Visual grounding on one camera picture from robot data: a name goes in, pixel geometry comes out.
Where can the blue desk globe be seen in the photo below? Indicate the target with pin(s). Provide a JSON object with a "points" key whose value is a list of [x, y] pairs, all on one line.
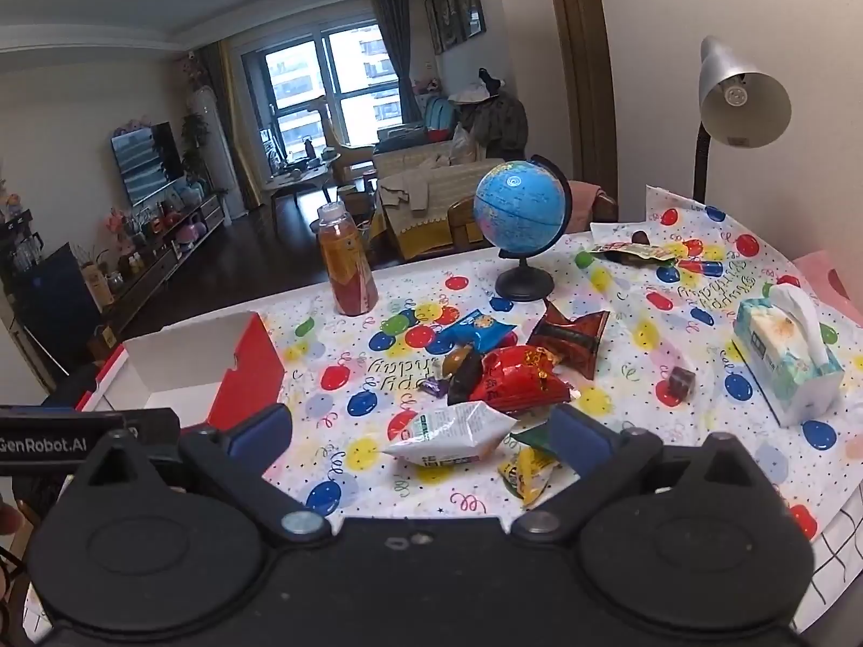
{"points": [[516, 209]]}

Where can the yellow wooden chair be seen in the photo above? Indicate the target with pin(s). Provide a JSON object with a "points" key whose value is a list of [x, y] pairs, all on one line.
{"points": [[347, 151]]}

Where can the pink paper sheet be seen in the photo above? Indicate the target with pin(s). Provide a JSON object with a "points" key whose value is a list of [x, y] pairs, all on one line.
{"points": [[826, 276]]}

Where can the pink flower arrangement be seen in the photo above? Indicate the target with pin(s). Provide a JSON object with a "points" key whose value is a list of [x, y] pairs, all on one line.
{"points": [[118, 222]]}

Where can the orange black snack packet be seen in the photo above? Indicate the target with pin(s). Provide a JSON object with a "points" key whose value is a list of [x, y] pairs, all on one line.
{"points": [[570, 344]]}

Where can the wooden dining chair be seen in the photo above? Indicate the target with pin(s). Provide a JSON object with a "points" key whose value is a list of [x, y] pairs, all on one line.
{"points": [[465, 215]]}

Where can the red gold snack bag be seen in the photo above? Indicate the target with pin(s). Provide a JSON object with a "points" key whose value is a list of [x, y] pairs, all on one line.
{"points": [[512, 377]]}

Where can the beige garment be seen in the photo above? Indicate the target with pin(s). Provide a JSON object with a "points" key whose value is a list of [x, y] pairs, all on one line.
{"points": [[404, 192]]}

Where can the yellow paper bag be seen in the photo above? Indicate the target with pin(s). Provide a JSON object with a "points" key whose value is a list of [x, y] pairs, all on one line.
{"points": [[100, 286]]}

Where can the flat screen television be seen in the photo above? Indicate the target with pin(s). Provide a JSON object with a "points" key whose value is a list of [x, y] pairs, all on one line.
{"points": [[145, 162]]}

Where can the red cardboard box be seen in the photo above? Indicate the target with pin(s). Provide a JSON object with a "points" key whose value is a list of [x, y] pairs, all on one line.
{"points": [[189, 357]]}

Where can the orange juice bottle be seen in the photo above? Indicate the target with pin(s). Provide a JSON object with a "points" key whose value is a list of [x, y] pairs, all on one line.
{"points": [[347, 263]]}

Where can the white floor air conditioner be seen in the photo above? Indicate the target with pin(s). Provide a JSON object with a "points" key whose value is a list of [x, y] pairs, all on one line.
{"points": [[216, 162]]}

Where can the silver desk lamp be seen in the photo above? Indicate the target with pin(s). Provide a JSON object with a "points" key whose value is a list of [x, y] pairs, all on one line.
{"points": [[741, 108]]}

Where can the wooden door frame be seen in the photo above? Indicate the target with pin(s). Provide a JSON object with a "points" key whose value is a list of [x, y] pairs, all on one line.
{"points": [[580, 81]]}

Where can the white checked cloth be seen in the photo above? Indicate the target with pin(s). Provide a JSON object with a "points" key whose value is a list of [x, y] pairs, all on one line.
{"points": [[839, 566]]}

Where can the white snack packet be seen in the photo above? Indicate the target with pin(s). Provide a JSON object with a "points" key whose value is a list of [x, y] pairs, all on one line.
{"points": [[445, 435]]}

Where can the yellow snack packet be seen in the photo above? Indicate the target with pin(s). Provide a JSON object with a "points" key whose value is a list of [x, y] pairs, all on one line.
{"points": [[529, 475]]}

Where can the pile of clothes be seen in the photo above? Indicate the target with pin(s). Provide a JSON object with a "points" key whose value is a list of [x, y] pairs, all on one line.
{"points": [[502, 121]]}

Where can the sofa with yellow cover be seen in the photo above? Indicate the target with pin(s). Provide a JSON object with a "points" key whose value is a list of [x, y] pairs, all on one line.
{"points": [[431, 229]]}

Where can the window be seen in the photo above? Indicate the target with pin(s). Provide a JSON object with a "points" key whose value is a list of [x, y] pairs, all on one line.
{"points": [[350, 74]]}

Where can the coffee table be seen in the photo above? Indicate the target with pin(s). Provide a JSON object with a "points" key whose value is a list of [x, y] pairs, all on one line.
{"points": [[296, 178]]}

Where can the white plastic bag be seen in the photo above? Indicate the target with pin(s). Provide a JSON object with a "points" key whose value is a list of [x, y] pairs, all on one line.
{"points": [[465, 145]]}

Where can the balloon print tablecloth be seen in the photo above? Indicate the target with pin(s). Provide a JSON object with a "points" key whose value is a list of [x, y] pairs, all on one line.
{"points": [[714, 418]]}

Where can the tissue pack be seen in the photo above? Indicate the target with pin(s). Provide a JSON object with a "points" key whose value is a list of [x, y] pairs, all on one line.
{"points": [[782, 357]]}

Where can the green potted plant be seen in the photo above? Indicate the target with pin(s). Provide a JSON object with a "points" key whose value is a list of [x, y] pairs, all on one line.
{"points": [[194, 131]]}

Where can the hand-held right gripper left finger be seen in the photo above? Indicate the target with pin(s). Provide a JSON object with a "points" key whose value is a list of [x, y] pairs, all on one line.
{"points": [[259, 431]]}

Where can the green snack packet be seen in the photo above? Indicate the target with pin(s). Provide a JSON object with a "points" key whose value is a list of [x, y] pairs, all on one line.
{"points": [[536, 437]]}

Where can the television cabinet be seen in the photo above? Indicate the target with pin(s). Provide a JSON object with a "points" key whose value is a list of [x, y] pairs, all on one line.
{"points": [[195, 229]]}

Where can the person's left hand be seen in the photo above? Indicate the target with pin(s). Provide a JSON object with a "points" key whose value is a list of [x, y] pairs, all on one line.
{"points": [[9, 519]]}

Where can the purple candy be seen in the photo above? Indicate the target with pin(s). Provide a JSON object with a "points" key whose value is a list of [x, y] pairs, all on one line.
{"points": [[433, 387]]}

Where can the blue snack packet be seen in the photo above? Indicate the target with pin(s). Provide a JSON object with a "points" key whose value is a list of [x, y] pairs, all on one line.
{"points": [[479, 330]]}

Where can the dark red wrapped candy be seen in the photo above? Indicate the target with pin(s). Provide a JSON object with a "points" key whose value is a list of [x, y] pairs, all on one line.
{"points": [[681, 382]]}

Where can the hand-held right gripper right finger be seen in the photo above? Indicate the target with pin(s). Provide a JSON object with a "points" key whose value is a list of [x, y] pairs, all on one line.
{"points": [[578, 433]]}

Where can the pink cloth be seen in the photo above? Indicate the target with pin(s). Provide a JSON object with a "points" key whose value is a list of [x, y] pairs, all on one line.
{"points": [[586, 205]]}

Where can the brown paper bag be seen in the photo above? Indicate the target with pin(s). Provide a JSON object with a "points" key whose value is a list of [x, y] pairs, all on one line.
{"points": [[106, 344]]}

